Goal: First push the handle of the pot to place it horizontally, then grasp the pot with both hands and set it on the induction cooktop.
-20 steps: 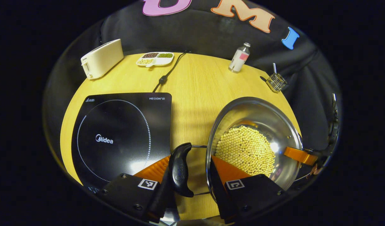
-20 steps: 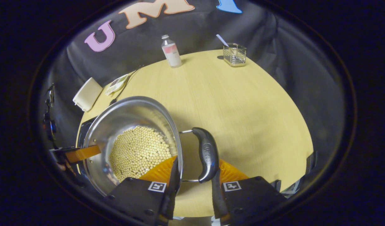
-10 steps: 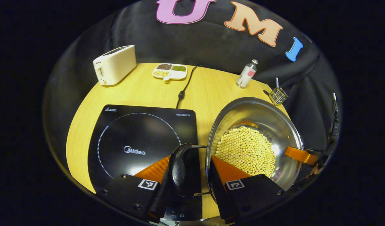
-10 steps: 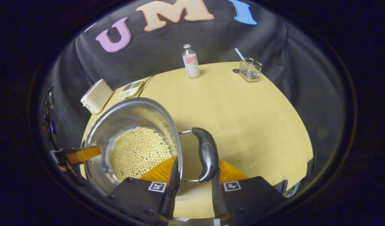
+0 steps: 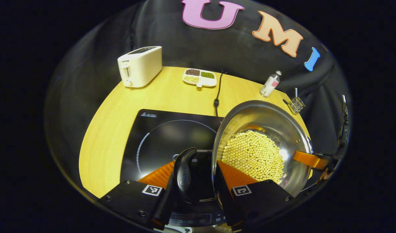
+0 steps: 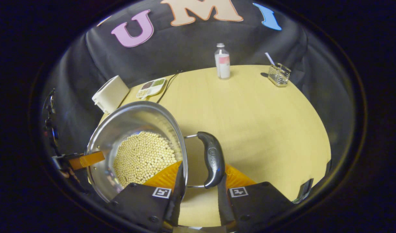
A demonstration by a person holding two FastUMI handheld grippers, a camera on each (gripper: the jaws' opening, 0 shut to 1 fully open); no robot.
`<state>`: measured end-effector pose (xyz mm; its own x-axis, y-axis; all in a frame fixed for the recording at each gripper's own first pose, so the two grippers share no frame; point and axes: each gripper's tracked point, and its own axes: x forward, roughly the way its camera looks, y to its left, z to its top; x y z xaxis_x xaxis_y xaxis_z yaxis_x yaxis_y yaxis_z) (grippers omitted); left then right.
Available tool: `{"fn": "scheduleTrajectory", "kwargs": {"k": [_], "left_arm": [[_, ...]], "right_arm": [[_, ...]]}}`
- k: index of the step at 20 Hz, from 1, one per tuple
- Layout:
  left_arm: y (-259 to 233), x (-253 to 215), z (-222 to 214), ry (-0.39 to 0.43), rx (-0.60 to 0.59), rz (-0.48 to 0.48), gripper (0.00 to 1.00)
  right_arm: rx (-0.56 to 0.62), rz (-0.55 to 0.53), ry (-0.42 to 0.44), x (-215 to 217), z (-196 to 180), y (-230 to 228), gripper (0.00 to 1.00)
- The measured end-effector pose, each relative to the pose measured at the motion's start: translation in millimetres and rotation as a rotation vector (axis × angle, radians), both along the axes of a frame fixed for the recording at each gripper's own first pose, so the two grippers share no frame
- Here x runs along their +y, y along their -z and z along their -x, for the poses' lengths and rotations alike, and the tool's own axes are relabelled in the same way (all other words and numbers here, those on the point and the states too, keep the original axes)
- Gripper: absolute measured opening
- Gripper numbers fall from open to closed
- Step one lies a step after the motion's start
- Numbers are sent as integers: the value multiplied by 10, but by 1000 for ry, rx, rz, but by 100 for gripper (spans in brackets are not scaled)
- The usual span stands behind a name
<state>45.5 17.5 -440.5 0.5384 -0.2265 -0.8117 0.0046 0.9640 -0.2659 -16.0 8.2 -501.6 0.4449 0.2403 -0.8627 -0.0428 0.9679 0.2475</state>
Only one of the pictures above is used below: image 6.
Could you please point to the white straw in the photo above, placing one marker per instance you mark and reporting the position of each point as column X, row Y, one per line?
column 269, row 59

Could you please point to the pile of soybeans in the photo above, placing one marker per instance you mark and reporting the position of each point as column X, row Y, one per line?
column 143, row 158

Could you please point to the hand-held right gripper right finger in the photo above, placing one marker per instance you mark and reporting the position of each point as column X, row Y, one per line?
column 224, row 207

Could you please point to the clear glass holder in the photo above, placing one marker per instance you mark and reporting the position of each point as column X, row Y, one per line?
column 279, row 76

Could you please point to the white divided bean dish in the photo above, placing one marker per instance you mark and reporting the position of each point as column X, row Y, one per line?
column 151, row 88

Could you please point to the clear bottle with pink label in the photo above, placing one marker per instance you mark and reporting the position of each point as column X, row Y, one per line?
column 223, row 64

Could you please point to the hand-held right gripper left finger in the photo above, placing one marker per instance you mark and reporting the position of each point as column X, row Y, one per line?
column 175, row 207

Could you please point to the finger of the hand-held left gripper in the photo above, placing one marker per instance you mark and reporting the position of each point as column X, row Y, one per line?
column 86, row 160

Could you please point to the stainless steel pot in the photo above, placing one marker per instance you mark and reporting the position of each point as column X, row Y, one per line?
column 120, row 126

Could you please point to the white toaster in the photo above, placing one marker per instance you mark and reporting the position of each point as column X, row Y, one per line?
column 111, row 94

